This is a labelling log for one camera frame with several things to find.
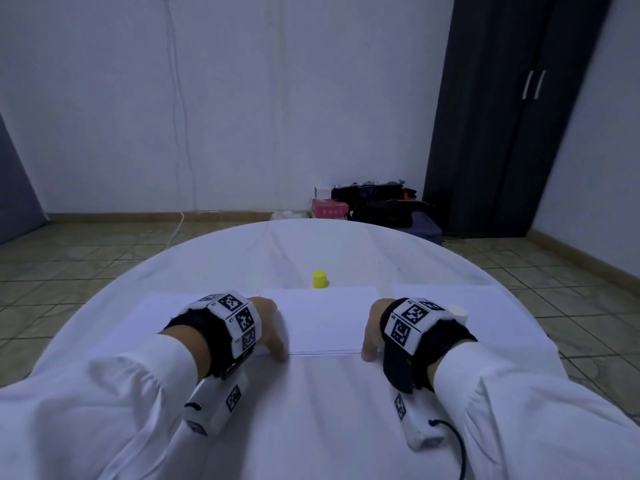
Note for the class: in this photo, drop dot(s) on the white item on floor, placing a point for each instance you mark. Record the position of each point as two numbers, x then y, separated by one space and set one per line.
290 214

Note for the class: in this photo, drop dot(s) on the pink box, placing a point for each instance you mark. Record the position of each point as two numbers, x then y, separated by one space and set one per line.
330 209

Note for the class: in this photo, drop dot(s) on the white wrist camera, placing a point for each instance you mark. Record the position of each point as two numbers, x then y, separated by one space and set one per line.
215 403
415 420

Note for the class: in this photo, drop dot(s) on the black bag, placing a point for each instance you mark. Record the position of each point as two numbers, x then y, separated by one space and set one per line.
380 203

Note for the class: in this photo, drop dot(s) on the black left wristband with markers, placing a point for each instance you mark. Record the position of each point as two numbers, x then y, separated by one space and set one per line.
225 330

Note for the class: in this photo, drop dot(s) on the white paper stack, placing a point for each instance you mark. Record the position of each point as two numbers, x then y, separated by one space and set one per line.
500 315
150 310

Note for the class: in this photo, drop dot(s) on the person's right hand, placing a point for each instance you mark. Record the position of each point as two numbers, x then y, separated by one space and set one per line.
373 330

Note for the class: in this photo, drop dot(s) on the yellow glue stick cap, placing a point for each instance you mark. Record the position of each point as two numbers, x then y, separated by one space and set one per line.
320 280

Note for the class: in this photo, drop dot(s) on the person's left forearm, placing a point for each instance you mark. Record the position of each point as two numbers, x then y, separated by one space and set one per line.
100 415

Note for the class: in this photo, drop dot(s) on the grey door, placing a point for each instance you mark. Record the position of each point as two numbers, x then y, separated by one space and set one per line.
20 185

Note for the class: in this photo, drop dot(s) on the person's right forearm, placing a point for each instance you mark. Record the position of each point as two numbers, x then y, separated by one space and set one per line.
530 415

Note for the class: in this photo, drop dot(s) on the blue suitcase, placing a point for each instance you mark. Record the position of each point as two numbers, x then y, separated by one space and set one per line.
427 230

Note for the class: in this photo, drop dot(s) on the single white paper sheet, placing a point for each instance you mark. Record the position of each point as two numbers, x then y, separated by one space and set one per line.
320 320

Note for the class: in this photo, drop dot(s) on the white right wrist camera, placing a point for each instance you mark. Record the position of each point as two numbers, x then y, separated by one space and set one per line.
415 420

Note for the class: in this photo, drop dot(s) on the person's left hand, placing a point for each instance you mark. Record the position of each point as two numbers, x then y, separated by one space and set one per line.
270 325

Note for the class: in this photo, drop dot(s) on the yellow glue stick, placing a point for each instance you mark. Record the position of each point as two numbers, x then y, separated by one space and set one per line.
458 313

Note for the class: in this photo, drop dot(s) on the black wardrobe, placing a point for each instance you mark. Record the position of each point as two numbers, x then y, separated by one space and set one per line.
510 115

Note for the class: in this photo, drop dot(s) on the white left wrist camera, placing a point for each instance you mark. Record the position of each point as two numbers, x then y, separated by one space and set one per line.
215 403

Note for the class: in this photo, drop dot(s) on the black right wristband with markers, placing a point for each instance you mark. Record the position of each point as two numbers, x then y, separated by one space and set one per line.
420 340

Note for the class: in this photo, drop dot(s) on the black wristband with markers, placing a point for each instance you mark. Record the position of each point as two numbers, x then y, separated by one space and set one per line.
420 340
225 330

